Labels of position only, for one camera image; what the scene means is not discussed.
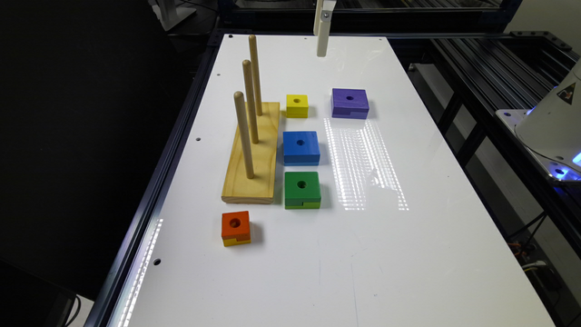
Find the front wooden peg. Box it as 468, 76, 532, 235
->
233, 91, 254, 179

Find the wooden peg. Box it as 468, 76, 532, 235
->
233, 91, 254, 179
242, 59, 259, 144
248, 35, 262, 116

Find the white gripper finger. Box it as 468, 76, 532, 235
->
313, 0, 323, 36
317, 0, 337, 57

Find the middle wooden peg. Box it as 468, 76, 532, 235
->
242, 59, 259, 144

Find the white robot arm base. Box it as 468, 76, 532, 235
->
496, 64, 580, 184

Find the blue block with hole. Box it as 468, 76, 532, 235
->
283, 131, 320, 166

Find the rear wooden peg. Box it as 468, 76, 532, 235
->
248, 35, 262, 116

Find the wooden peg board base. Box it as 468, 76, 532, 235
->
222, 102, 281, 204

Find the green block with hole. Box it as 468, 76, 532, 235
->
284, 172, 321, 209

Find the yellow block with hole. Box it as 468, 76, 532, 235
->
286, 94, 309, 118

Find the purple block with hole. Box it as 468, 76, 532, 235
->
331, 88, 369, 119

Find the orange block with hole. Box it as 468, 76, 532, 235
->
222, 211, 251, 247

